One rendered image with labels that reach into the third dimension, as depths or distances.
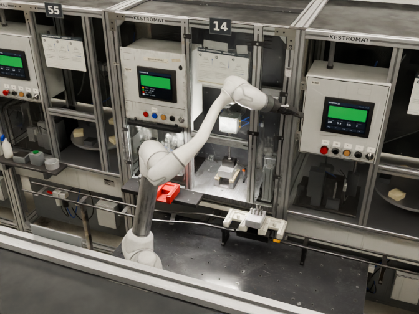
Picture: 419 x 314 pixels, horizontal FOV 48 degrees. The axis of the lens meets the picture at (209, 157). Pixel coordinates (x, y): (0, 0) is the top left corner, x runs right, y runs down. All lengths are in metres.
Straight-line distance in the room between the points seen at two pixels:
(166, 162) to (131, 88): 0.80
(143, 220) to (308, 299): 1.01
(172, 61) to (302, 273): 1.45
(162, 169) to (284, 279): 1.03
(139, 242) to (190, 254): 0.43
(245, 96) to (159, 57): 0.70
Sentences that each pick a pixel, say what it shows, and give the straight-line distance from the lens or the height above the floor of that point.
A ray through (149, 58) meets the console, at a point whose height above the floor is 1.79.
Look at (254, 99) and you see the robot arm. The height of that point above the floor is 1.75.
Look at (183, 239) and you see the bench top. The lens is 3.09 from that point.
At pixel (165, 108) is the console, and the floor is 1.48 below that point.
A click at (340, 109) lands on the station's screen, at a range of 2.56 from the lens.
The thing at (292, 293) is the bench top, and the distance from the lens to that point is 2.78.
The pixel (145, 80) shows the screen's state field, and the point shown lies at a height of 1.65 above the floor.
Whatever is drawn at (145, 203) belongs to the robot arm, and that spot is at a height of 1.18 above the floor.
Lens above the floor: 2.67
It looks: 30 degrees down
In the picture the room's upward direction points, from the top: straight up
